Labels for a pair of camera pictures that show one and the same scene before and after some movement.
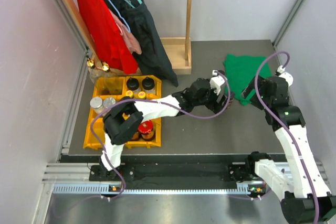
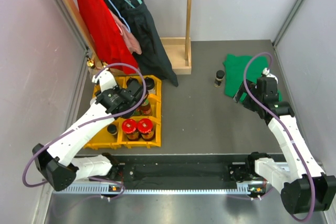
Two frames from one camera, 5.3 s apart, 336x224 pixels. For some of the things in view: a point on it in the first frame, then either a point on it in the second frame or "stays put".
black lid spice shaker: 148,83 stays put
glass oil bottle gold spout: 94,73 stays put
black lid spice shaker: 133,84 stays put
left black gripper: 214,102 → 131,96
